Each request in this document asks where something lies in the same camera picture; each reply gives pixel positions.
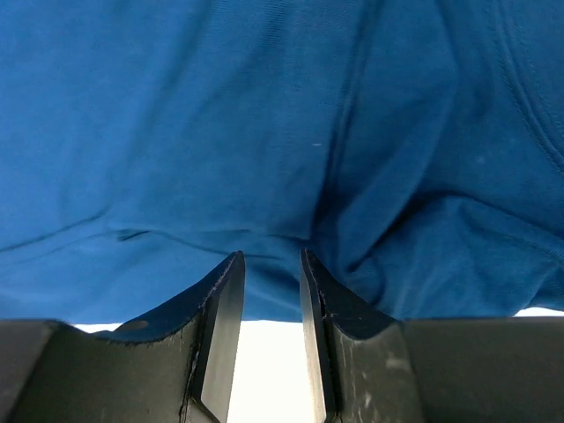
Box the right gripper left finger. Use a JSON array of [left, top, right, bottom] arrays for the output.
[[1, 252, 245, 422]]

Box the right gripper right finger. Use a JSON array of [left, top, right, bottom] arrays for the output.
[[300, 250, 563, 423]]

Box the blue t shirt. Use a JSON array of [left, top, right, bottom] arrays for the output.
[[1, 1, 563, 323]]

